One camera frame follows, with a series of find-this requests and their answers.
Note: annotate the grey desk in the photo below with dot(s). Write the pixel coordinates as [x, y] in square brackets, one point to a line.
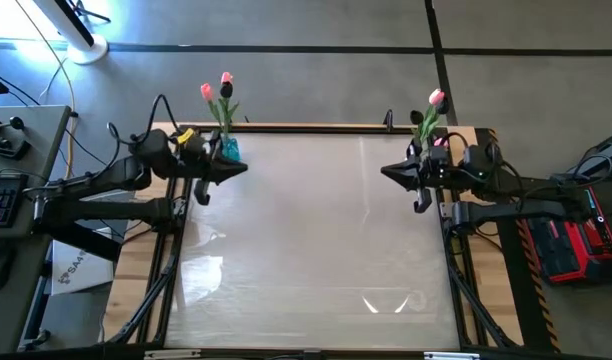
[43, 150]

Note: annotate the black knob device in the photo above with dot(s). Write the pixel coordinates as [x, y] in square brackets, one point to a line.
[17, 122]

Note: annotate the yellow label tag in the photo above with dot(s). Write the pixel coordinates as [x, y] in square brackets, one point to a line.
[185, 136]

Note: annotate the red black tool box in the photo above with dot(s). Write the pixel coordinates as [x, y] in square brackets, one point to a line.
[571, 250]

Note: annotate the silver metal bracket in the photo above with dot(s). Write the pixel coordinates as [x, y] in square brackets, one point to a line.
[451, 356]
[171, 354]

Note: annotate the white tower fan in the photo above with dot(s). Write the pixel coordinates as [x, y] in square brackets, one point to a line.
[88, 51]

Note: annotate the black desk gadget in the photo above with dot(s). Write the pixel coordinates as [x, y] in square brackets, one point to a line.
[16, 150]

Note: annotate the black desk support bar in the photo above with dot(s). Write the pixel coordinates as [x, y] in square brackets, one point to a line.
[76, 240]

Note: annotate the blue glass vase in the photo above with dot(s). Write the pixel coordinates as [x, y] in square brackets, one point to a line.
[231, 150]

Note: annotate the black aluminium table frame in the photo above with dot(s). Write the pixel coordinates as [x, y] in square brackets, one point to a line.
[517, 300]

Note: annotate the white table mat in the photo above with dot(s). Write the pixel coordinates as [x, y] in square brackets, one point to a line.
[296, 305]

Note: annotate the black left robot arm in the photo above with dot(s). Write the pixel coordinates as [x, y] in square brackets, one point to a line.
[96, 210]

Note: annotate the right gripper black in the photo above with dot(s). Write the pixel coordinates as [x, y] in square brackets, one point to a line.
[438, 172]

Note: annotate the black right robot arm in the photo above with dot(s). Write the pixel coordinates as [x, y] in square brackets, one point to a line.
[511, 210]

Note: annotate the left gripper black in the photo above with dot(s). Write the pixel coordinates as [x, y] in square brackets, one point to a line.
[198, 162]

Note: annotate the black backlit keyboard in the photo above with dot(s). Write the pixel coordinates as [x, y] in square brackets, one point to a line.
[6, 200]

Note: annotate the dark grey equipment case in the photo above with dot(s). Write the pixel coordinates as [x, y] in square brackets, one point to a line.
[611, 150]

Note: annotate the black table clamp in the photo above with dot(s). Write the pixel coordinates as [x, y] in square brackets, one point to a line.
[389, 120]

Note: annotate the white printed box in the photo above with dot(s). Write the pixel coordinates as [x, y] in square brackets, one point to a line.
[81, 272]

